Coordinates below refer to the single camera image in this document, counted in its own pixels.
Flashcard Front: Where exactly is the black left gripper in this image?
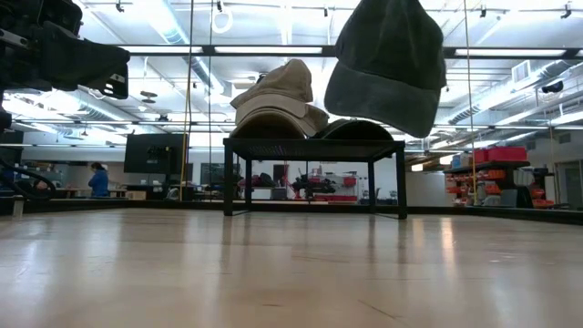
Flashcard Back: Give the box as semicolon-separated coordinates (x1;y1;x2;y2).
0;0;131;101

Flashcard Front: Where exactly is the thin black hanging cable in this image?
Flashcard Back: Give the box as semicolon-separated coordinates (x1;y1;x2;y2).
207;0;215;201

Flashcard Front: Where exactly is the storage shelf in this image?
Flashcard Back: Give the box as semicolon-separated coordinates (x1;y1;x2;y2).
444;145;557;210

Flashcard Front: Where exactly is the yellow power cable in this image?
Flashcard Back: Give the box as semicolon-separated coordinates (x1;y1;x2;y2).
463;0;478;207

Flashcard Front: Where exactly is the large red storage bin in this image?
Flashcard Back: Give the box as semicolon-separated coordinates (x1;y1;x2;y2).
473;146;528;164

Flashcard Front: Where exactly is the black background machine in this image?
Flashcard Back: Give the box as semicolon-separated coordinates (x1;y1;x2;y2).
291;167;338;200

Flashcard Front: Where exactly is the white hanging ring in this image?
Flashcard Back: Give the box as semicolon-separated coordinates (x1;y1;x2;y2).
210;8;234;35

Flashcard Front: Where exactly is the small dark ceiling device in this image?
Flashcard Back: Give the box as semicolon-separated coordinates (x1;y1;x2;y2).
540;79;565;95

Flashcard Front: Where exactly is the dark wall board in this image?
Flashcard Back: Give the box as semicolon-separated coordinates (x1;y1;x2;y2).
199;162;241;187

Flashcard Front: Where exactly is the dark green baseball cap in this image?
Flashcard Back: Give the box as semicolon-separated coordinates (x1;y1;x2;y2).
313;117;394;141
323;0;448;139

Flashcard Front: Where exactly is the black perforated metal rack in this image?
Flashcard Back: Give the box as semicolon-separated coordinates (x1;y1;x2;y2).
222;138;408;220

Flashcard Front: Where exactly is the black monitor screen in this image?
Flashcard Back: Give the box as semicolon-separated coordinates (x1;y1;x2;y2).
123;132;189;175

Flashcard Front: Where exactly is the orange hanging cable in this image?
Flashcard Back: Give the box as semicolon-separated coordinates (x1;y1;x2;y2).
181;0;196;201

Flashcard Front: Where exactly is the tan baseball cap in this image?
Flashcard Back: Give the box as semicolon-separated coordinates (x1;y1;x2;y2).
302;103;330;137
229;58;315;120
229;108;315;140

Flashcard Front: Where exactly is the person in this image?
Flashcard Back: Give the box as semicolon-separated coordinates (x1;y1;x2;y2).
87;161;110;199

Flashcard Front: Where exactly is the black aluminium rig frame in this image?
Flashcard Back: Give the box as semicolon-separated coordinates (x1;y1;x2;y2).
0;43;583;227

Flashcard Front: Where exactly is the silver ventilation duct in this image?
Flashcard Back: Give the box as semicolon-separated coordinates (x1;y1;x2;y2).
448;58;583;125
131;0;227;95

